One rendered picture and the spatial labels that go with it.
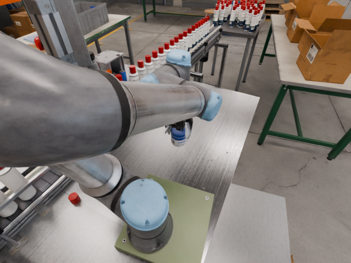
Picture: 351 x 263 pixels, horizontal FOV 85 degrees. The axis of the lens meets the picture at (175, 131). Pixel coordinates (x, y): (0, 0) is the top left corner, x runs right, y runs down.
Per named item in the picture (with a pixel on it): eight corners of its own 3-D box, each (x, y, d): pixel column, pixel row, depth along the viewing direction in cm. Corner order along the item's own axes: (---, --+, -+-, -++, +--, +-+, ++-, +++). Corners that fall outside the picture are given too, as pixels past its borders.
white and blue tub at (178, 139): (174, 134, 89) (173, 123, 84) (188, 138, 87) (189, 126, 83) (168, 145, 84) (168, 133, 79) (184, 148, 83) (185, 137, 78)
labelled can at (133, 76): (136, 95, 117) (131, 63, 103) (143, 97, 116) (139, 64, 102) (131, 99, 114) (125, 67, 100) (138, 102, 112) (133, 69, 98)
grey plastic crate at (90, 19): (84, 20, 271) (79, 1, 255) (110, 21, 263) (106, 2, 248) (55, 33, 229) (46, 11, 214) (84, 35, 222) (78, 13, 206)
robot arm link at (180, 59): (158, 54, 55) (175, 45, 60) (160, 87, 63) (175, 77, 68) (181, 61, 52) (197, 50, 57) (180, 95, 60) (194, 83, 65)
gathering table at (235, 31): (210, 72, 327) (219, 9, 262) (247, 81, 306) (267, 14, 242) (194, 93, 280) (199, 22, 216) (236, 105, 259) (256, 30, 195)
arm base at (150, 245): (139, 198, 71) (136, 186, 63) (178, 212, 68) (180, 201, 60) (118, 242, 61) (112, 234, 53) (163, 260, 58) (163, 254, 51)
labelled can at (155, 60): (155, 79, 132) (153, 48, 118) (162, 81, 130) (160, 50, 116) (151, 82, 129) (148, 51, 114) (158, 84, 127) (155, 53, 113)
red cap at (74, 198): (71, 197, 75) (68, 193, 72) (80, 194, 76) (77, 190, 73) (70, 205, 72) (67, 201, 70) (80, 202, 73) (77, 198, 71)
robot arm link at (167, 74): (168, 90, 46) (192, 72, 52) (133, 74, 50) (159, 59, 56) (167, 115, 51) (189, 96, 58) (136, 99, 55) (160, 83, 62)
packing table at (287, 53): (256, 62, 356) (270, 14, 302) (303, 68, 339) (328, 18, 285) (253, 146, 205) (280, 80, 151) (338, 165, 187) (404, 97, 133)
